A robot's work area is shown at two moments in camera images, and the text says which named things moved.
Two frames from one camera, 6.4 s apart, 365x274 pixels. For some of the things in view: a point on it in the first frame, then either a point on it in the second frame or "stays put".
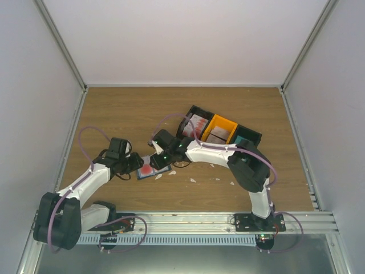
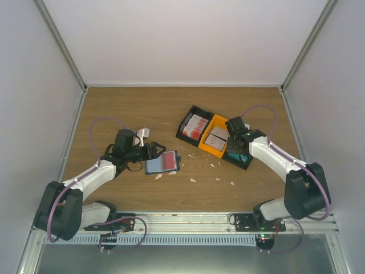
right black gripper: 158,164 to 230,146
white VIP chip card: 218,135 stays put
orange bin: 219,130 stays put
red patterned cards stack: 199,123 stays put
